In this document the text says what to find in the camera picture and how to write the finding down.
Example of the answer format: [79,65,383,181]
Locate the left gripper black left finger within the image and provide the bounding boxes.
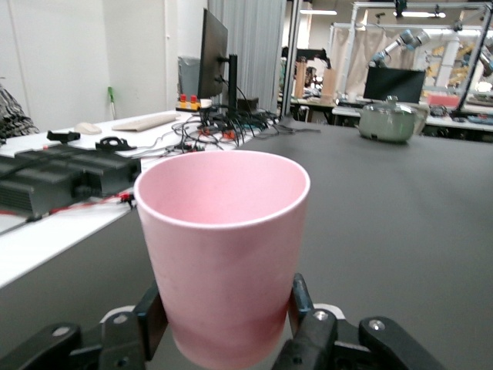
[0,280,169,370]

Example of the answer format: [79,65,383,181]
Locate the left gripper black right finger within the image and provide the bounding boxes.
[271,272,448,370]

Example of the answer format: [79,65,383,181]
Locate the pink plastic cup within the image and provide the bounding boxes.
[133,150,311,367]

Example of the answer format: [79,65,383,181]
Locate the grey blue jointed robot arm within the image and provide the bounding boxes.
[368,28,433,69]

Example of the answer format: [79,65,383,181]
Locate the white desk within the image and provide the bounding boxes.
[0,109,242,291]

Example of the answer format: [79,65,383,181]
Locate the dark grey table mat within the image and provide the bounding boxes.
[0,125,493,370]

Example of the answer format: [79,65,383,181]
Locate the black power supply box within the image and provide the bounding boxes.
[0,143,143,221]

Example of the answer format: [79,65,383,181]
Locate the small black clamp part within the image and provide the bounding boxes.
[46,129,82,143]
[94,136,139,153]

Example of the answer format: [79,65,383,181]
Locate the beige computer mouse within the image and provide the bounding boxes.
[73,121,103,136]

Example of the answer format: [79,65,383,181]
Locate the beige keyboard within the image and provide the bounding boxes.
[111,113,183,133]

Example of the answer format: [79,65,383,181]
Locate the grey pot with glass lid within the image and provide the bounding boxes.
[357,95,431,145]

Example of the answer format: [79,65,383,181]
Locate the yellow box red buttons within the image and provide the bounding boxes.
[175,93,203,114]

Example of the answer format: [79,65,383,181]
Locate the striped black white cloth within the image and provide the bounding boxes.
[0,76,40,146]

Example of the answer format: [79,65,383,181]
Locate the black monitor facing forward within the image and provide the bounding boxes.
[362,66,427,105]

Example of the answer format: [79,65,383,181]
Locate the black monitor pole stand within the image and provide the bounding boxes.
[226,53,240,113]

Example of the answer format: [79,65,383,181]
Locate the black monitor on pole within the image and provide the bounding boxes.
[197,8,230,99]

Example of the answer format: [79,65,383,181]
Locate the tangle of black cables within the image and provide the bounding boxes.
[153,106,321,156]

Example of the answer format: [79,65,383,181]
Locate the green handled stick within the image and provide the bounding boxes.
[106,86,117,121]

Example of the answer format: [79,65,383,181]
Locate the aluminium upright post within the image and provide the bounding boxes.
[280,0,302,121]

